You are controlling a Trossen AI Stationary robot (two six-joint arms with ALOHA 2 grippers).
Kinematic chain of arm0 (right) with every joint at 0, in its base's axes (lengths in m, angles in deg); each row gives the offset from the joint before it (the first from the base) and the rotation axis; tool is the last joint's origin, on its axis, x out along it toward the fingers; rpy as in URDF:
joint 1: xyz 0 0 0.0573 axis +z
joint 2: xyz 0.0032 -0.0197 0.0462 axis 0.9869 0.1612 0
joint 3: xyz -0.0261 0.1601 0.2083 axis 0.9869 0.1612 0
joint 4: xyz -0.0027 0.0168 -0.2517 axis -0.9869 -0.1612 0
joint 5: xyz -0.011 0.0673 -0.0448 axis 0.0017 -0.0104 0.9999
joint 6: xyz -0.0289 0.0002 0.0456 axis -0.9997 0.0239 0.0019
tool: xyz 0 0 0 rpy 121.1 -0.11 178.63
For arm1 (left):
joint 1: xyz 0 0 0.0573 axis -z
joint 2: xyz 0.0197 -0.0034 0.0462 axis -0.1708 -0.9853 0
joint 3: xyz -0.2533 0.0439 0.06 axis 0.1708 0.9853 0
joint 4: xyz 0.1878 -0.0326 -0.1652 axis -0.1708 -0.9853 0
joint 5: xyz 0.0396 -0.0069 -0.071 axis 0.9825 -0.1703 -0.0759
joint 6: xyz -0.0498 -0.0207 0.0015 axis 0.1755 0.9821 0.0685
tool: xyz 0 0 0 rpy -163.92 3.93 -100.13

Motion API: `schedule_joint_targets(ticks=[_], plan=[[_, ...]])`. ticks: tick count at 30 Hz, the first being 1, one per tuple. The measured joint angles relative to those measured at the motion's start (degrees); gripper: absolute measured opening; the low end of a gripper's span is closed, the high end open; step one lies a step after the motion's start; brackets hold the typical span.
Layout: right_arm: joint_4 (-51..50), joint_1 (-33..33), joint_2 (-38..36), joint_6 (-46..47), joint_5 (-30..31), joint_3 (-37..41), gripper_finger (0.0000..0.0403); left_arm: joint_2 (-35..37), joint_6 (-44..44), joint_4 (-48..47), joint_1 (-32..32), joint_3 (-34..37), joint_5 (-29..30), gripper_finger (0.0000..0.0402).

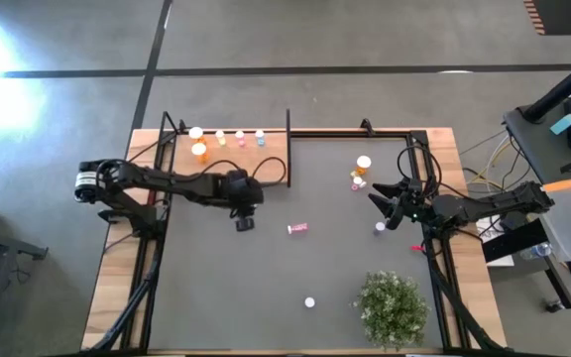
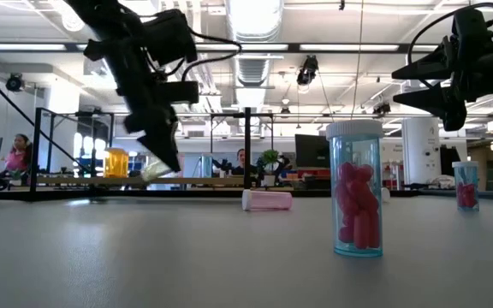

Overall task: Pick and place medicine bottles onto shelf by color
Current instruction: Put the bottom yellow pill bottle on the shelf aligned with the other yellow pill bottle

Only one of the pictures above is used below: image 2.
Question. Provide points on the round black ceiling lamp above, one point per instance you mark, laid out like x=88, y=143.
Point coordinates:
x=14, y=82

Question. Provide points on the silver ceiling duct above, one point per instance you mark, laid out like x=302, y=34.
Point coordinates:
x=253, y=25

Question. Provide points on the blue pill bottle white cap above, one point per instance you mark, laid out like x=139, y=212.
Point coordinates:
x=206, y=167
x=465, y=188
x=355, y=192

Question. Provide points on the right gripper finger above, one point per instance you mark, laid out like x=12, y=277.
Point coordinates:
x=435, y=68
x=443, y=100

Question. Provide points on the person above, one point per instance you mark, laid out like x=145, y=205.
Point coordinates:
x=240, y=160
x=17, y=160

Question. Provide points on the black rig light bar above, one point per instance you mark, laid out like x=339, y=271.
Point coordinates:
x=293, y=47

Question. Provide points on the black rig camera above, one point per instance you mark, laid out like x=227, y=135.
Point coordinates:
x=307, y=70

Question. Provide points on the black ceiling camera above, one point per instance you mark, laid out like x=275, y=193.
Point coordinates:
x=381, y=108

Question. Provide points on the small potted green plant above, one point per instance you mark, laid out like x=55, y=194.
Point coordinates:
x=269, y=156

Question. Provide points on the black monitor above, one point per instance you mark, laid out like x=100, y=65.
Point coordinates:
x=449, y=160
x=310, y=152

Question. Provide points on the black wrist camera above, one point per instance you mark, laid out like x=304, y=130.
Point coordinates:
x=171, y=36
x=471, y=25

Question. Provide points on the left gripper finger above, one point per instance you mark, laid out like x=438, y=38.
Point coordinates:
x=156, y=137

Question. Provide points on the grey table mat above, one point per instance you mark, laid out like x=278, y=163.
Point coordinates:
x=186, y=256

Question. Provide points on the orange pill bottle white cap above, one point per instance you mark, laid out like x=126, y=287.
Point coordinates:
x=116, y=164

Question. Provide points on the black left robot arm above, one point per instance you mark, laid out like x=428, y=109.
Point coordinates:
x=101, y=17

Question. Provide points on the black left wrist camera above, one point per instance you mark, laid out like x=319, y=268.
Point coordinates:
x=171, y=36

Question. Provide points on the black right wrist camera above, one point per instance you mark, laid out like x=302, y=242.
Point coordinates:
x=471, y=25

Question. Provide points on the white round column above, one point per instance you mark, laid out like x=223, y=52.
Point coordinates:
x=419, y=149

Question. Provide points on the red storage rack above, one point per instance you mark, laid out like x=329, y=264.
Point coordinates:
x=392, y=173

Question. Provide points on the white cloth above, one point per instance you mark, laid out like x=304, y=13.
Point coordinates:
x=441, y=181

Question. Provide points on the small black robot arm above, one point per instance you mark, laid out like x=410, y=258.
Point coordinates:
x=283, y=167
x=218, y=164

